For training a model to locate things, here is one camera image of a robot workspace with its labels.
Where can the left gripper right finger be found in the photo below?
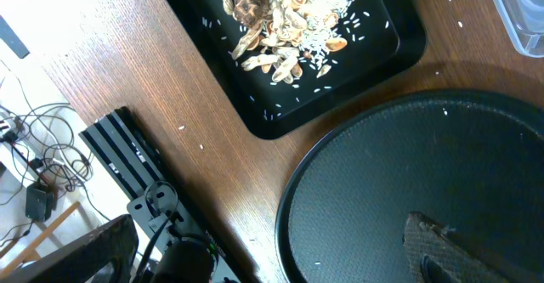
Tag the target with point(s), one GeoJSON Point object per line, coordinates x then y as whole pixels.
{"type": "Point", "coordinates": [434, 257]}

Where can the round black serving tray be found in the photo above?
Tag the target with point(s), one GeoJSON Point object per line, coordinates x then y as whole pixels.
{"type": "Point", "coordinates": [470, 160]}

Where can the clear plastic bin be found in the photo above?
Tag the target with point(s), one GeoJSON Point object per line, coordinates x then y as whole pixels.
{"type": "Point", "coordinates": [523, 21]}

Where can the black power adapter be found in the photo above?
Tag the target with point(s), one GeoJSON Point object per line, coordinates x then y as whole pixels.
{"type": "Point", "coordinates": [39, 202]}

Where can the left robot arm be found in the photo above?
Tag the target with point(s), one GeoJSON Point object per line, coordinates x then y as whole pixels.
{"type": "Point", "coordinates": [192, 259]}

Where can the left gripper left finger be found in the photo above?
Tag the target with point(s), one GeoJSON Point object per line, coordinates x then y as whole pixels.
{"type": "Point", "coordinates": [108, 252]}

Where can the food scraps with rice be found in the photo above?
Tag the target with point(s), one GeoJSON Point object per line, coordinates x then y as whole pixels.
{"type": "Point", "coordinates": [279, 32]}

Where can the black aluminium mounting rail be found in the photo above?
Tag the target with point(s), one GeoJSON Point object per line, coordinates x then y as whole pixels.
{"type": "Point", "coordinates": [157, 203]}

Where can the black rectangular tray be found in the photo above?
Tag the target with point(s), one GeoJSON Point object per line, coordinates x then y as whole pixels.
{"type": "Point", "coordinates": [385, 37]}

